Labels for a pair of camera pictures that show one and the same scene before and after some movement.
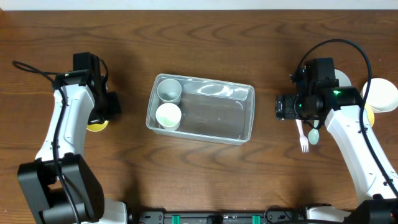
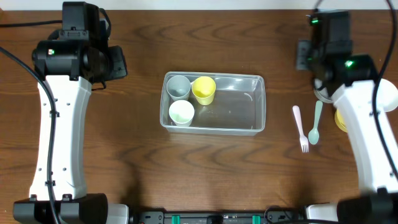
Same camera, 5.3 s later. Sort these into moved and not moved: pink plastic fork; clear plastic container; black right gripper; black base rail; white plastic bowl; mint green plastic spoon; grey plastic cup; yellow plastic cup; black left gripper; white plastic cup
Moved: white plastic cup; clear plastic container; grey plastic cup; yellow plastic cup; black left gripper; black right gripper
Not moved: pink plastic fork; black base rail; mint green plastic spoon; white plastic bowl
